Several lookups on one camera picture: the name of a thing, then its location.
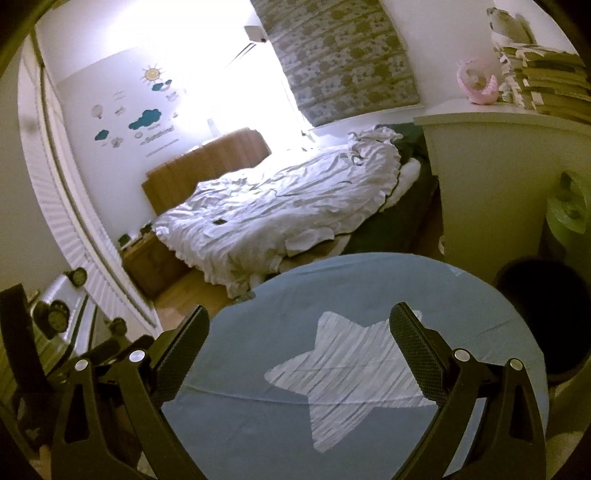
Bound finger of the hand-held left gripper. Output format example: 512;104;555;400
88;335;155;370

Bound black waste bin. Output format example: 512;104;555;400
494;258;591;384

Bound grey plush bear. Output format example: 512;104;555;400
485;7;536;44

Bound white cabinet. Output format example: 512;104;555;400
413;99;591;282

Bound white wardrobe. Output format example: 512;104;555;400
18;41;162;333

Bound white air conditioner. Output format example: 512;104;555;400
226;25;269;63

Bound cloud wall stickers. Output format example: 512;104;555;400
92;67;181;151

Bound wooden nightstand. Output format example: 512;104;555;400
121;233;192;298

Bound floral window blind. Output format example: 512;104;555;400
252;0;423;127

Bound white ruffled duvet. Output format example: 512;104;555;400
152;129;404;296

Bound dark green blanket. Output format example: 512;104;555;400
392;136;428;176

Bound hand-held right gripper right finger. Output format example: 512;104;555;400
389;302;549;480

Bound bed with wooden headboard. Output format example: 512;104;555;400
141;122;439;296

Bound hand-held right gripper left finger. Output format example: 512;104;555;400
50;305;211;480

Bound blue star tablecloth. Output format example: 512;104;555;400
159;251;550;480

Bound pink plush toy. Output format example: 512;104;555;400
456;58;502;104

